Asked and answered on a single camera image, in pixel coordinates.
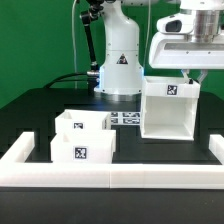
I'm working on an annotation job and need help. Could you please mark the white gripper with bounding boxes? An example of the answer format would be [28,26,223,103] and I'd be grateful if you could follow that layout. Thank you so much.
[149,32,224,84]

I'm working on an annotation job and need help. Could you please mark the white drawer cabinet frame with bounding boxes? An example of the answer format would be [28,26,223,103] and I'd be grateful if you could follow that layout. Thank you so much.
[140,76,200,141]

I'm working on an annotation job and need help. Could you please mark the white drawer box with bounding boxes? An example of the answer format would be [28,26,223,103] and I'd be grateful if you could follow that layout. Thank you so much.
[50,129,116,164]
[55,109,111,133]

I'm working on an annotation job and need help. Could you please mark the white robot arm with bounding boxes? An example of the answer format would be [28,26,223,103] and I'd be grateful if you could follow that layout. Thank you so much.
[95,0,224,100]

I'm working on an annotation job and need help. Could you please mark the fiducial marker sheet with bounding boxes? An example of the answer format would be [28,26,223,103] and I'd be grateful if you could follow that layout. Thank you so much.
[111,112,140,125]

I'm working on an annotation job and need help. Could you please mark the white U-shaped table fence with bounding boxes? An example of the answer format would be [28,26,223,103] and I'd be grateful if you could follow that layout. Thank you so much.
[0,132,224,189]

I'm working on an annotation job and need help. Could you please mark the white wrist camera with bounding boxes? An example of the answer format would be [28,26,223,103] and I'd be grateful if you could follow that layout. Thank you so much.
[157,13,194,34]

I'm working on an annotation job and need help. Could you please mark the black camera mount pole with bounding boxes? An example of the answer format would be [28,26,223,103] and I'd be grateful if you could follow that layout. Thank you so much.
[80,0,104,95]

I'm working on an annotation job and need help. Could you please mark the black base cable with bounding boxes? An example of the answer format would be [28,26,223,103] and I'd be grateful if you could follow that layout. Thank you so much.
[42,72,90,89]

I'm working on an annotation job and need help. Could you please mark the white hanging cable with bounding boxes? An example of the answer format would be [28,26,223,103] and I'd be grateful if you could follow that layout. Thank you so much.
[70,0,80,90]

